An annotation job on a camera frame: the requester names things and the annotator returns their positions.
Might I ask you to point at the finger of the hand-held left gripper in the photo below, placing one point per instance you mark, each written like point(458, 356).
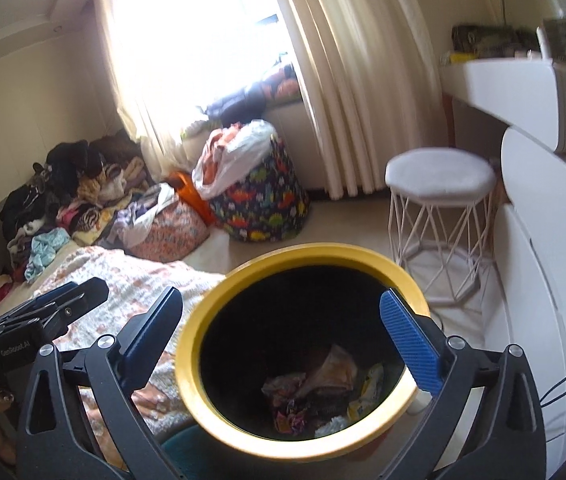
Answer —
point(48, 296)
point(85, 300)

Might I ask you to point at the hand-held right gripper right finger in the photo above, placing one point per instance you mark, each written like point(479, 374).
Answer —
point(410, 345)

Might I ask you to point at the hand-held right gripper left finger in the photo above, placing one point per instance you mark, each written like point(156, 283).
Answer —
point(153, 330)

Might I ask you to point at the yellow and white snack wrapper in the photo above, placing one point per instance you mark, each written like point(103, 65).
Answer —
point(368, 390)

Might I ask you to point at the white plastic bag red print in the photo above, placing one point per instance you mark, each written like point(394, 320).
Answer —
point(333, 370)

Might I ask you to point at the yellow rimmed black trash bin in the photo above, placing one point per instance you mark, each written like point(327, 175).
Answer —
point(283, 255)

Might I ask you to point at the light blue cloth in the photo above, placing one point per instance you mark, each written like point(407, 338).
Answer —
point(45, 252)

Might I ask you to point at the peach and white blanket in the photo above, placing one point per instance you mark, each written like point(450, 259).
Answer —
point(128, 280)

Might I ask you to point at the white bag with lilac cloth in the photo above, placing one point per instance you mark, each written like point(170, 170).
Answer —
point(135, 220)

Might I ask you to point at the pink floral storage bag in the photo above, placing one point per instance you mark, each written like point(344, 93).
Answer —
point(178, 235)

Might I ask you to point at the pile of mixed clothes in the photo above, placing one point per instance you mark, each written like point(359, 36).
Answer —
point(73, 170)

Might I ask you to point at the multicoloured foil wrapper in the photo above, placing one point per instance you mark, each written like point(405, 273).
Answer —
point(290, 415)

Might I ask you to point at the orange bag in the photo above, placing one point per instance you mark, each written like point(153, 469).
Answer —
point(188, 192)

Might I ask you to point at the white rounded cabinet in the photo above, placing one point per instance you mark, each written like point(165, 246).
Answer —
point(553, 260)

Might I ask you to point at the dinosaur print fabric hamper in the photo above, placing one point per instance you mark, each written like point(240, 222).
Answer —
point(263, 200)

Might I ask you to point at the cream curtain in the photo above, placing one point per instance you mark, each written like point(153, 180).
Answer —
point(158, 145)
point(353, 85)

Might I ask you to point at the orange clothes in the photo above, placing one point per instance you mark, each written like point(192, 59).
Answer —
point(218, 155)

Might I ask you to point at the large white plastic bag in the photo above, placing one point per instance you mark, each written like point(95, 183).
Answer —
point(248, 142)

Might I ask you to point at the heap of dark jackets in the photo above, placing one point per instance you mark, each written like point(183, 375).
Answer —
point(235, 102)

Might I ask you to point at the white desk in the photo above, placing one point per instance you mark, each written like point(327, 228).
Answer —
point(493, 85)

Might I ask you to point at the orange patterned cloth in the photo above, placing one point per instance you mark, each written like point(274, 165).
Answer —
point(283, 85)

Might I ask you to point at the small yellow box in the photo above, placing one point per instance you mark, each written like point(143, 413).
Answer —
point(455, 57)

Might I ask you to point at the dark patterned bag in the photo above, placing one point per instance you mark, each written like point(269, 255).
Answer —
point(493, 40)

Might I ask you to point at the dark framed window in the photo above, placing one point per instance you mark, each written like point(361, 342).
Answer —
point(267, 20)

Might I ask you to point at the white bottle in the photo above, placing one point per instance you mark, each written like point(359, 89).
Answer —
point(544, 42)

